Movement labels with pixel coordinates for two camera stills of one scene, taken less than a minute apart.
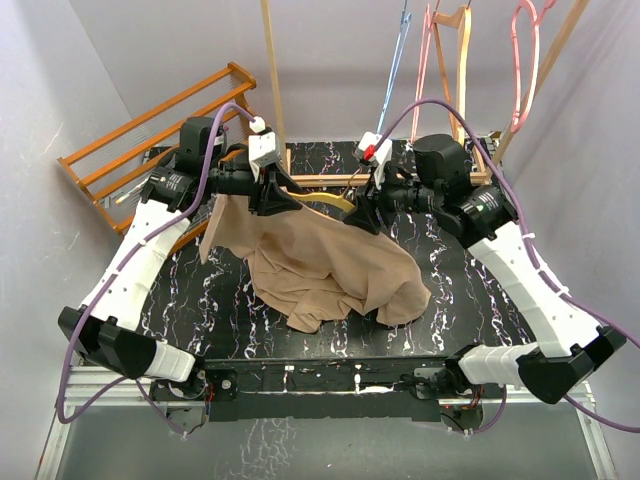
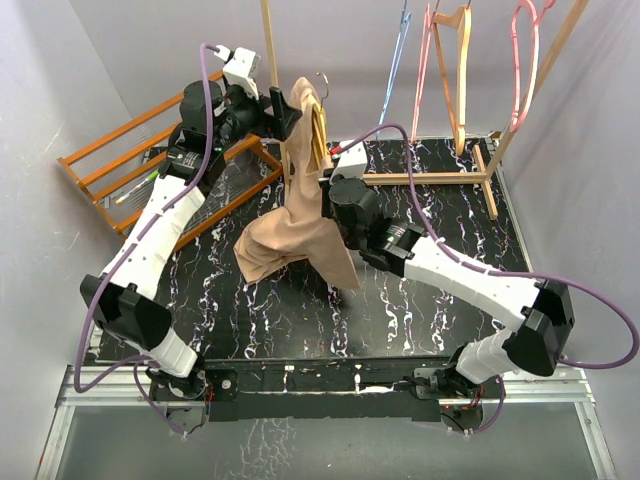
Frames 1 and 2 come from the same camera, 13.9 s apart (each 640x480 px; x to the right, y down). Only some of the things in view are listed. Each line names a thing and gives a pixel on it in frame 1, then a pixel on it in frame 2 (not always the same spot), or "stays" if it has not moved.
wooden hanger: x=461 y=19 stays
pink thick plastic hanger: x=519 y=120 stays
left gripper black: x=272 y=195 → x=283 y=115
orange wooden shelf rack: x=112 y=167 stays
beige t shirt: x=316 y=261 → x=301 y=230
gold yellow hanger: x=340 y=200 → x=320 y=126
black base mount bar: x=398 y=388 stays
